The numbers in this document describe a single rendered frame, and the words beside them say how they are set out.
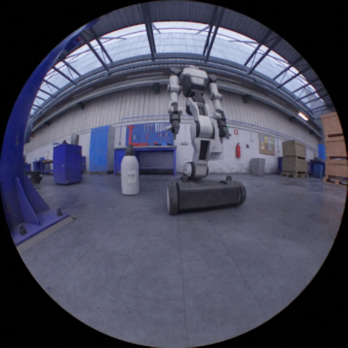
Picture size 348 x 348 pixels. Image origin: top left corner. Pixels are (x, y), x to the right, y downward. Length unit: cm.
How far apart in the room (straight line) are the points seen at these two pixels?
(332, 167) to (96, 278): 485
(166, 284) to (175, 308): 9
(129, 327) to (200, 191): 71
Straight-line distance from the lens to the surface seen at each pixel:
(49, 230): 76
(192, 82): 120
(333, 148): 467
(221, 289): 38
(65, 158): 228
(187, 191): 68
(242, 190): 89
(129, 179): 122
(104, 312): 37
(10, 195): 87
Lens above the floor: 33
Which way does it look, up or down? 5 degrees down
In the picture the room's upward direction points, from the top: straight up
